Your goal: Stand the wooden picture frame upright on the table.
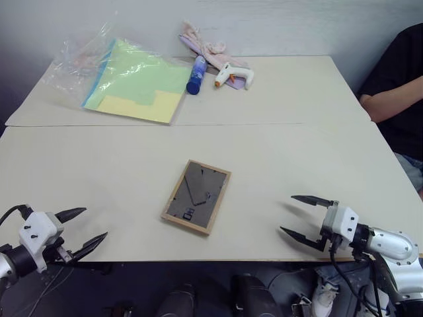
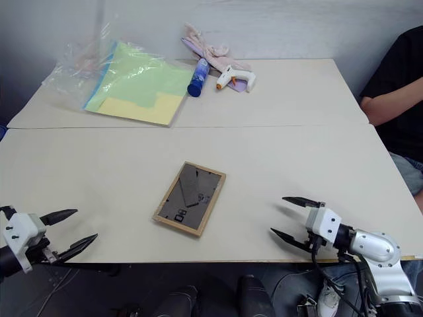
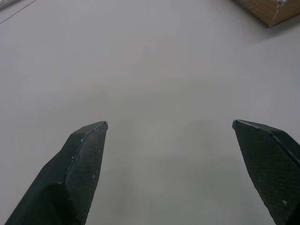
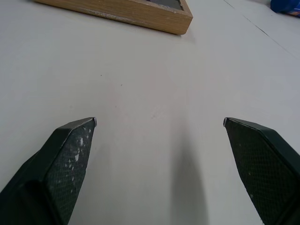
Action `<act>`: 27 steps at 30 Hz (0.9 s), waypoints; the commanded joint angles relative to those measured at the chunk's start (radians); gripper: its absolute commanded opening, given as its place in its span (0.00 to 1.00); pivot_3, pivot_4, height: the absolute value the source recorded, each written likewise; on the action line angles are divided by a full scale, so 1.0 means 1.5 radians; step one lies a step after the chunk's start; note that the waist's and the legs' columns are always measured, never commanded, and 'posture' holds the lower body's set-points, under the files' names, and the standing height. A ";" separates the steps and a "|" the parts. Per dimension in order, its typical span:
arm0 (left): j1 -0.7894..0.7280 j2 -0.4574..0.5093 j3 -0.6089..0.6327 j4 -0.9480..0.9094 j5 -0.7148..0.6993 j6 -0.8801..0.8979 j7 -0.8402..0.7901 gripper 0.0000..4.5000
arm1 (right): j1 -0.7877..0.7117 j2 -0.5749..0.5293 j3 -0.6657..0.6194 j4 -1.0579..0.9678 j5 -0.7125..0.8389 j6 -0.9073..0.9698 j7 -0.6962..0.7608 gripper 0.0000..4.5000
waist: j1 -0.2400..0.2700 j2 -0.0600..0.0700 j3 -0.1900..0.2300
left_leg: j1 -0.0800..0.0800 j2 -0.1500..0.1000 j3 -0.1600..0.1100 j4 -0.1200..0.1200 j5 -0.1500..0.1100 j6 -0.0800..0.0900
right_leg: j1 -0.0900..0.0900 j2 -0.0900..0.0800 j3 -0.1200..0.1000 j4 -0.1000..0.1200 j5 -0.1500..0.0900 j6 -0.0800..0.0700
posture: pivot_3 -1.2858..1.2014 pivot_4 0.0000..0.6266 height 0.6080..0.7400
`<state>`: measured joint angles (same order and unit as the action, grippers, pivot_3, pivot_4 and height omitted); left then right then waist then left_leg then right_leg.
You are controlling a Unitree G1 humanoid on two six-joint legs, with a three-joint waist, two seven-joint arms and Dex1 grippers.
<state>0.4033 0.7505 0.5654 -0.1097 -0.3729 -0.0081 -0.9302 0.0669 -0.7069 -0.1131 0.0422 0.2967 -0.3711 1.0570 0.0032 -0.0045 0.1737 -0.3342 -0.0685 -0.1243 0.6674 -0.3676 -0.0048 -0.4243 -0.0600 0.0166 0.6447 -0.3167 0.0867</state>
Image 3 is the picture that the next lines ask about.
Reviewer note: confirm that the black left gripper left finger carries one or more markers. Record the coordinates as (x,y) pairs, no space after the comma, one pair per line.
(70,173)

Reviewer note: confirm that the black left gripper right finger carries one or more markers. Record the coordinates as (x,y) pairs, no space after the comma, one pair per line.
(269,164)

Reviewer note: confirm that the wooden box corner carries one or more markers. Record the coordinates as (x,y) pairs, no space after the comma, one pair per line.
(272,10)

